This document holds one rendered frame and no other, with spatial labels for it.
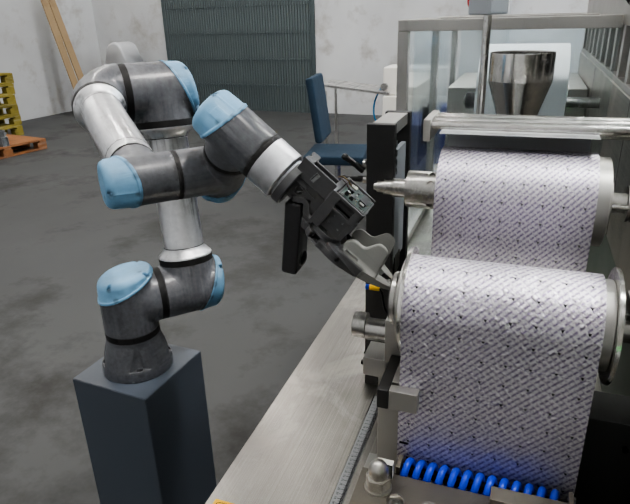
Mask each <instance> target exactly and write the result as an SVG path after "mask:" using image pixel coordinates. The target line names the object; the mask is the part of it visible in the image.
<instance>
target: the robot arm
mask: <svg viewBox="0 0 630 504"><path fill-rule="evenodd" d="M247 106H248V105H247V104H246V103H243V102H241V101H240V100H239V99H238V98H237V97H235V96H234V95H233V94H232V93H230V92H229V91H227V90H220V91H217V92H215V93H213V94H212V95H211V96H209V97H208V98H207V99H206V100H205V101H204V102H203V103H202V104H201V105H200V107H199V96H198V92H197V88H196V85H195V82H194V79H193V77H192V75H191V73H190V71H189V69H188V68H187V67H186V66H185V65H184V64H183V63H182V62H179V61H164V60H159V61H153V62H137V63H120V64H116V63H114V64H106V65H102V66H99V67H97V68H95V69H93V70H91V71H89V72H88V73H87V74H86V75H84V76H83V77H82V78H81V79H80V80H79V81H78V83H77V84H76V86H75V88H74V90H73V92H72V96H71V108H72V112H73V114H74V116H75V119H76V120H77V122H78V123H79V124H80V125H81V126H82V127H83V128H84V129H86V130H87V131H88V132H89V134H90V136H91V138H92V140H93V142H94V144H95V146H96V148H97V150H98V152H99V154H100V156H101V158H102V160H101V161H99V163H98V165H97V173H98V180H99V185H100V190H101V194H102V196H103V200H104V202H105V204H106V206H107V207H108V208H110V209H122V208H138V207H139V206H143V205H149V204H155V203H157V208H158V214H159V220H160V226H161V232H162V238H163V244H164V250H163V252H162V253H161V254H160V255H159V263H160V266H157V267H151V265H150V264H149V263H147V262H143V261H138V262H136V261H133V262H127V263H123V264H120V265H118V266H115V267H113V268H111V269H109V270H108V271H106V272H105V273H104V274H103V275H102V276H101V277H100V278H99V280H98V282H97V293H98V298H97V300H98V304H99V305H100V311H101V316H102V321H103V326H104V331H105V337H106V344H105V350H104V357H103V360H102V366H103V372H104V375H105V377H106V378H107V379H109V380H110V381H112V382H115V383H120V384H135V383H141V382H145V381H148V380H151V379H154V378H156V377H158V376H160V375H161V374H163V373H164V372H166V371H167V370H168V369H169V368H170V366H171V365H172V362H173V356H172V350H171V347H170V345H169V344H168V343H167V341H166V339H165V337H164V335H163V333H162V331H161V329H160V323H159V320H162V319H165V318H170V317H174V316H178V315H182V314H186V313H190V312H194V311H198V310H200V311H201V310H204V309H206V308H208V307H212V306H215V305H217V304H218V303H219V302H220V301H221V299H222V297H223V294H224V284H225V282H224V271H223V269H222V263H221V260H220V258H219V257H218V256H217V255H214V254H212V250H211V248H210V247H208V246H207V245H205V244H204V243H203V237H202V230H201V223H200V217H199V210H198V203H197V197H200V196H201V197H203V198H204V199H205V200H207V201H211V202H215V203H223V202H227V201H229V200H231V199H232V198H233V197H234V196H235V195H236V194H237V192H238V191H239V190H240V189H241V187H242V186H243V184H244V182H245V179H246V177H247V178H248V179H249V180H250V181H251V182H252V183H253V184H254V185H255V186H256V187H258V188H259V189H260V190H261V191H262V192H263V193H264V194H265V195H266V196H269V195H271V198H272V199H273V200H274V201H275V202H276V203H280V202H281V201H282V200H284V199H285V198H286V197H287V196H289V197H290V199H289V200H288V201H287V202H286V203H285V216H284V234H283V252H282V271H283V272H286V273H290V274H296V273H297V272H298V271H299V270H300V269H301V267H302V266H303V265H304V264H305V262H306V259H307V244H308V238H309V239H310V240H311V242H312V243H313V244H314V245H315V246H316V247H317V248H318V249H319V250H320V251H321V252H322V253H323V254H324V255H325V256H326V257H327V258H328V259H329V260H330V261H331V262H332V263H333V264H335V265H336V266H337V267H339V268H340V269H342V270H344V271H345V272H347V273H348V274H350V275H352V276H353V277H357V278H358V279H360V280H362V281H364V282H366V283H369V284H371V285H374V286H377V287H380V288H383V289H386V290H389V289H390V285H391V284H390V283H389V282H388V281H387V280H386V279H385V278H387V279H392V277H393V275H392V274H391V272H390V271H389V270H388V268H387V267H386V266H385V262H386V260H387V258H388V256H389V255H390V253H391V251H392V249H393V247H394V245H395V239H394V237H393V236H392V235H390V234H389V233H384V234H381V235H378V236H371V235H370V234H368V233H367V232H366V231H365V230H362V229H357V230H354V229H355V228H356V227H357V226H358V224H359V223H360V221H361V220H362V219H363V218H364V217H365V216H366V215H367V214H368V213H369V210H370V209H371V208H372V207H373V206H374V202H375V200H374V199H373V198H372V197H371V196H370V195H368V194H367V193H366V192H365V191H364V190H363V189H362V188H361V187H360V186H359V185H357V184H356V183H355V182H354V181H353V180H352V179H351V178H350V177H348V178H346V177H345V176H342V175H341V176H338V177H337V178H336V177H335V176H334V175H333V174H332V173H331V172H329V171H328V170H327V169H326V168H325V167H324V166H323V165H322V164H321V163H320V162H319V160H320V159H321V157H320V156H319V155H318V154H316V153H315V152H313V153H312V154H311V155H310V156H306V157H305V158H304V159H303V161H302V156H301V155H300V154H299V153H298V152H297V151H296V150H295V149H293V148H292V147H291V146H290V145H289V144H288V143H287V142H286V141H285V140H283V139H282V138H281V137H280V136H279V135H278V134H277V133H276V132H275V131H274V130H273V129H271V128H270V127H269V126H268V125H267V124H266V123H265V122H264V121H263V120H262V119H260V118H259V117H258V116H257V115H256V114H255V113H254V112H253V111H252V110H251V109H249V108H248V107H247ZM192 118H193V120H192ZM134 123H135V124H136V125H135V124H134ZM192 127H193V128H194V130H195V131H196V132H197V133H198V134H199V135H200V137H201V138H202V139H205V140H206V141H205V144H204V146H201V147H193V148H189V144H188V137H187V134H188V132H189V130H190V129H191V128H192ZM144 137H145V139H146V140H145V139H144ZM341 177H343V179H342V178H341ZM338 178H340V179H341V180H340V181H339V180H338ZM344 178H345V179H344ZM343 244H344V245H343ZM341 245H343V247H342V246H341Z"/></svg>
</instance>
